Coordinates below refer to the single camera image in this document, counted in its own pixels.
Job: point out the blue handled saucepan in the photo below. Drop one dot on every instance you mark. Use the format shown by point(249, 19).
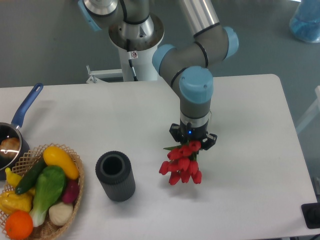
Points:
point(12, 130)

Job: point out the brown bread roll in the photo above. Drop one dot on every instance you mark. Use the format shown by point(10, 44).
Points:
point(10, 147)

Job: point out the black device at edge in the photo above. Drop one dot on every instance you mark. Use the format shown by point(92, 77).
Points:
point(311, 214)

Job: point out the white metal base frame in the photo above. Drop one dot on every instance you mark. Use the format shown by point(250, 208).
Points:
point(104, 76)

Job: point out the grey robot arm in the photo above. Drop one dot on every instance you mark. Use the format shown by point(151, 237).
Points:
point(186, 70)

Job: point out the green bok choy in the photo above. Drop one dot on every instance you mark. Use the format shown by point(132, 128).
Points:
point(48, 189)

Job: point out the yellow banana pepper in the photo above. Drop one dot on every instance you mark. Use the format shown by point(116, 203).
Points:
point(13, 179)

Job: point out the dark green cucumber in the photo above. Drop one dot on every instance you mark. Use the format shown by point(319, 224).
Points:
point(29, 180)

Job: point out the dark grey ribbed vase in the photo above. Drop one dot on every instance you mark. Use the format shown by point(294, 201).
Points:
point(114, 172)

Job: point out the woven wicker basket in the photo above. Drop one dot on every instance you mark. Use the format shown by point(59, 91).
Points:
point(46, 231)

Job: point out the yellow squash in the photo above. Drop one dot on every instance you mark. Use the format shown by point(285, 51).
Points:
point(55, 156)

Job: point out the white garlic bulb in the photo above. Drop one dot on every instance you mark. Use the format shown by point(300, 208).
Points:
point(60, 213)

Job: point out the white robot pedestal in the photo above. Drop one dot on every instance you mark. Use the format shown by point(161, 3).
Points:
point(136, 44)

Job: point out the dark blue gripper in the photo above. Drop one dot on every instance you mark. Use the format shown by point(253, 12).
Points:
point(183, 133)

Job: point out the orange fruit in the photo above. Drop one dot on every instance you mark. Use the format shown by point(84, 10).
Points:
point(19, 225)

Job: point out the red tulip bouquet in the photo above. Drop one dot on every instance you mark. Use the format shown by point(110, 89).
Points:
point(182, 163)

